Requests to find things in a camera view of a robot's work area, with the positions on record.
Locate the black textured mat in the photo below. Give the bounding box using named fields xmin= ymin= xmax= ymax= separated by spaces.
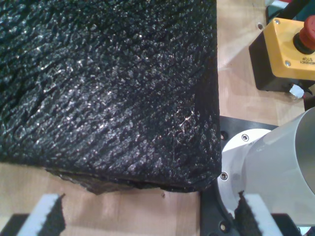
xmin=0 ymin=0 xmax=222 ymax=196

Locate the yellow emergency stop box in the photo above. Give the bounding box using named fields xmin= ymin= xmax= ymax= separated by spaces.
xmin=248 ymin=14 xmax=315 ymax=93

